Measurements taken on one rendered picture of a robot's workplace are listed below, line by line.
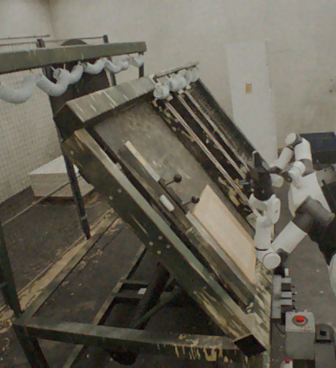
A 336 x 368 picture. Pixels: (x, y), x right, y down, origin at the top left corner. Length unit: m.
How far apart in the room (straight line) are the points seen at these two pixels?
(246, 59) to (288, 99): 1.72
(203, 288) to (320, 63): 5.87
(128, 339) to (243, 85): 4.51
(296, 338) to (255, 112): 4.48
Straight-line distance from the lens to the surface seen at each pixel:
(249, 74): 5.66
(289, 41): 6.97
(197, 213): 1.79
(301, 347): 1.68
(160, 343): 1.82
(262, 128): 5.77
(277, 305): 2.02
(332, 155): 6.24
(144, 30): 7.66
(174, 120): 2.21
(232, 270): 1.75
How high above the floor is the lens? 2.05
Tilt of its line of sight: 20 degrees down
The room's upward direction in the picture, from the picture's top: 10 degrees counter-clockwise
